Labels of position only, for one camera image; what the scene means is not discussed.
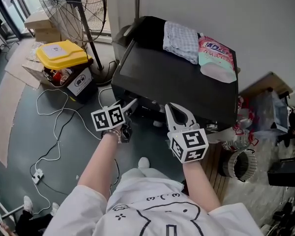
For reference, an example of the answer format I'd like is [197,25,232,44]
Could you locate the yellow lid trash bin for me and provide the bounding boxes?
[35,39,99,104]

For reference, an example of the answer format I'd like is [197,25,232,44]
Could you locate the wooden slat board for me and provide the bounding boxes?
[201,141,230,204]

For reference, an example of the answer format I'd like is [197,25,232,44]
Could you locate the black box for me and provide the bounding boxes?
[267,156,295,188]

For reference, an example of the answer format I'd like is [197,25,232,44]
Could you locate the clear plastic bag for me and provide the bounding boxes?
[250,89,290,135]

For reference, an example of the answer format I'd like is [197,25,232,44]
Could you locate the flat cardboard sheet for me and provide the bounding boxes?
[0,72,26,168]
[4,42,44,89]

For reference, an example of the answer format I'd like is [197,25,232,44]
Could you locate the person's white trousers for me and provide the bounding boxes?
[119,167,185,197]

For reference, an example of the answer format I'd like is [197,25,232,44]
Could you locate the black standing fan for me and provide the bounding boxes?
[35,0,119,87]

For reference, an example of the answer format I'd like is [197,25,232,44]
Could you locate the person's left forearm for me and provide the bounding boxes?
[77,130,124,199]

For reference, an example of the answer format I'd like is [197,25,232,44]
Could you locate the black cable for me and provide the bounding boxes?
[40,178,70,197]
[29,104,86,177]

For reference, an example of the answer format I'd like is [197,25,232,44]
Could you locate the person's left white shoe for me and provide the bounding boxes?
[137,157,150,170]

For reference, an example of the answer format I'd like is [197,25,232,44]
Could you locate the black cloth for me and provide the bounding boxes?
[135,15,168,50]

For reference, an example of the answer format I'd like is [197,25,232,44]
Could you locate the checked cloth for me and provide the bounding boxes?
[163,21,200,65]

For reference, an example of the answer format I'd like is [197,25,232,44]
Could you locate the person's white printed shirt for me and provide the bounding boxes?
[43,175,264,236]

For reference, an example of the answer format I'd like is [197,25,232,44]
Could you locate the person's right forearm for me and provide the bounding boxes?
[182,161,222,212]

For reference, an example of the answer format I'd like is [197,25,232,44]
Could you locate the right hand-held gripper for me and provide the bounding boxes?
[164,102,210,164]

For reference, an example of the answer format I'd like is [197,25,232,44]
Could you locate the silver washing machine knob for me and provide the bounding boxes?
[205,121,220,133]

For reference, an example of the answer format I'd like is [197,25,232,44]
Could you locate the white metal frame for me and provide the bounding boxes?
[0,166,26,229]

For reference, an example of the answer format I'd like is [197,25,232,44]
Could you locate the cluster of red-labelled bottles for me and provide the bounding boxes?
[232,96,259,152]

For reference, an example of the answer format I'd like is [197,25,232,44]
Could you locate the glass door with dark frame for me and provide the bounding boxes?
[0,0,35,42]

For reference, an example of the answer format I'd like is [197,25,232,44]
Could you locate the beaded bracelet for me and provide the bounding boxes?
[101,128,122,143]

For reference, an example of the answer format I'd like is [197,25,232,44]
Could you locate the brown cardboard box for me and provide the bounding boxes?
[24,10,54,30]
[21,58,55,89]
[34,26,65,44]

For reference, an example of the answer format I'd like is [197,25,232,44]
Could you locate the white power strip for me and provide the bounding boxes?
[31,168,45,184]

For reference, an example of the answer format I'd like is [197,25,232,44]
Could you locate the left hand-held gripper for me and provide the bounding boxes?
[90,97,139,144]

